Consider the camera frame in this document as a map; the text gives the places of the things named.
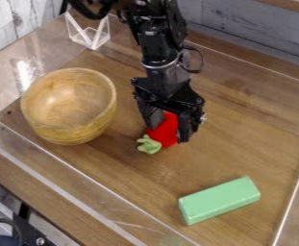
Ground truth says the black cable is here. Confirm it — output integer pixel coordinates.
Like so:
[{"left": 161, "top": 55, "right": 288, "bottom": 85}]
[{"left": 0, "top": 217, "right": 27, "bottom": 246}]

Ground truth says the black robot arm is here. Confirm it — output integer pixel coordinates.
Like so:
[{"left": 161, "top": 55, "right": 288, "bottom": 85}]
[{"left": 67, "top": 0, "right": 205, "bottom": 142}]

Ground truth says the clear acrylic corner bracket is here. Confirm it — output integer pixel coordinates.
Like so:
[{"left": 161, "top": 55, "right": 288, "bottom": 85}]
[{"left": 64, "top": 12, "right": 111, "bottom": 50}]

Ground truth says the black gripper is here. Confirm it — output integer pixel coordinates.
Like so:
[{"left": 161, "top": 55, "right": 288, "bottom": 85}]
[{"left": 131, "top": 63, "right": 205, "bottom": 142}]

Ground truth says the red plush strawberry toy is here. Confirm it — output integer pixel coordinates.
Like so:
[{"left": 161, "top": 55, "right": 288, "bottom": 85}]
[{"left": 137, "top": 111, "right": 179, "bottom": 155}]

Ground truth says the wooden bowl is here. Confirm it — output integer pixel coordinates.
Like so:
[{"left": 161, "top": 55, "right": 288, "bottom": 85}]
[{"left": 20, "top": 67, "right": 117, "bottom": 145}]

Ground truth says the green rectangular block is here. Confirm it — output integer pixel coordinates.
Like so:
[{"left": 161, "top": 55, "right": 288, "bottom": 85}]
[{"left": 179, "top": 177, "right": 261, "bottom": 226}]

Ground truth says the black metal bracket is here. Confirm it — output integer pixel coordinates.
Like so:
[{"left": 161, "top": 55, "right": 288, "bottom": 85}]
[{"left": 14, "top": 214, "right": 56, "bottom": 246}]

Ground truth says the clear acrylic tray wall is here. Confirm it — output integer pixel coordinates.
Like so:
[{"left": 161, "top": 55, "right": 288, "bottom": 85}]
[{"left": 0, "top": 19, "right": 299, "bottom": 246}]

